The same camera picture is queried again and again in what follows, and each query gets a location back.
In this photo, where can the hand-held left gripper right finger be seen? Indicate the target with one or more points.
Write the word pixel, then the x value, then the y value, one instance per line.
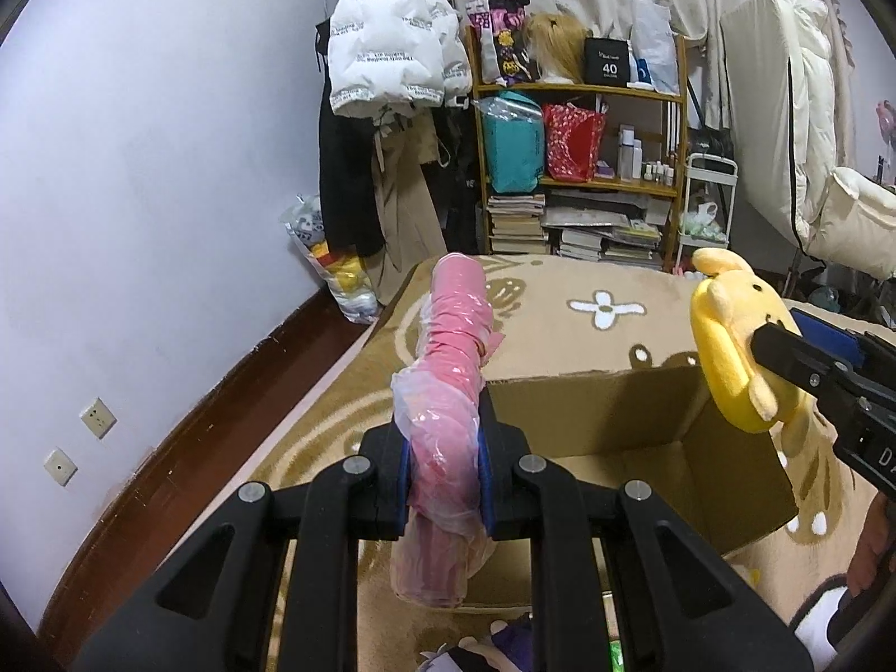
pixel 486 483

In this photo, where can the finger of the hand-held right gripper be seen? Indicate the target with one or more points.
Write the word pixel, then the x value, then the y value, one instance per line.
pixel 829 336
pixel 798 360

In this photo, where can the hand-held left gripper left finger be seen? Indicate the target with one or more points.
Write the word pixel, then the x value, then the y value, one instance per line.
pixel 400 483

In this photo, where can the yellow plush toy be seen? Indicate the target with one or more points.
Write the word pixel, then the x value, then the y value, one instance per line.
pixel 728 336

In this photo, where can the pink plush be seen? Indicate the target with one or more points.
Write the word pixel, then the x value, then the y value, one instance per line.
pixel 451 364

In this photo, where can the cardboard box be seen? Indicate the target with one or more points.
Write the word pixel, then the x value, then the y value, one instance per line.
pixel 616 420

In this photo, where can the lavender haired plush doll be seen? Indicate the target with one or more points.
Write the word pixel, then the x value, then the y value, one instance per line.
pixel 507 647

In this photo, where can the person's right hand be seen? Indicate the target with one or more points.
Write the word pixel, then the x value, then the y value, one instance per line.
pixel 875 546

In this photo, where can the small white plastic bag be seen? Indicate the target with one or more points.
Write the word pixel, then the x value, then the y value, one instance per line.
pixel 702 224

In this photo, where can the white trolley cart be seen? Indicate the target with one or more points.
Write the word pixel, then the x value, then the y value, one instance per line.
pixel 710 168

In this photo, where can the clear bag of toys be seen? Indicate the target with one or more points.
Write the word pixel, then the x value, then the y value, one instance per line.
pixel 336 273

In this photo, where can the row of small bottles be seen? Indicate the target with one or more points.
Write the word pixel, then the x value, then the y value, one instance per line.
pixel 661 173

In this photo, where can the pile of magazines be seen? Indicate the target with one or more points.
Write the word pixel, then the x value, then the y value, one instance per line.
pixel 602 231

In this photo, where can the white folded mattress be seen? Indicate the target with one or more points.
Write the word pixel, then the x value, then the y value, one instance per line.
pixel 763 105

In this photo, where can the stack of books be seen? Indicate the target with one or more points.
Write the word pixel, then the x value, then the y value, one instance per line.
pixel 516 224

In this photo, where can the white bottles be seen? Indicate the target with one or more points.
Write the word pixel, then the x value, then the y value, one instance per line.
pixel 626 150

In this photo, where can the beige trench coat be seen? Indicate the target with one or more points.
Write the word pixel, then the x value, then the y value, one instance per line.
pixel 406 203

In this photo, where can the black hanging garment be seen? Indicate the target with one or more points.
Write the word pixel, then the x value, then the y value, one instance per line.
pixel 458 182

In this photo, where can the black coat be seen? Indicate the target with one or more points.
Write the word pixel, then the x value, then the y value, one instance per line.
pixel 343 175

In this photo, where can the red patterned bag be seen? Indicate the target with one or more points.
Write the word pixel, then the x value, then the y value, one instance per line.
pixel 570 143

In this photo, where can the teal bag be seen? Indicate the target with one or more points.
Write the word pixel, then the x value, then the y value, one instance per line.
pixel 511 150

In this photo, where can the wooden shelf rack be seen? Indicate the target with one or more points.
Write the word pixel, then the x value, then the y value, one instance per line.
pixel 581 89

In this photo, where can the black box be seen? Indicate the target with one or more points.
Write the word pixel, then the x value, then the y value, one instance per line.
pixel 607 63

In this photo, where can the blonde wig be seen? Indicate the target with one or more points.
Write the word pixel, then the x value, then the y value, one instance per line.
pixel 553 42

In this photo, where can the printed black pink packets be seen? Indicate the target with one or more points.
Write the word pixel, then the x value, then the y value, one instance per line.
pixel 504 42

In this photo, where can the white puffer jacket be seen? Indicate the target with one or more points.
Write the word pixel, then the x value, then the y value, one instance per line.
pixel 392 35

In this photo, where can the white wall socket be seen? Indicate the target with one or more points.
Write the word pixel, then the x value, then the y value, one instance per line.
pixel 60 467
pixel 98 418

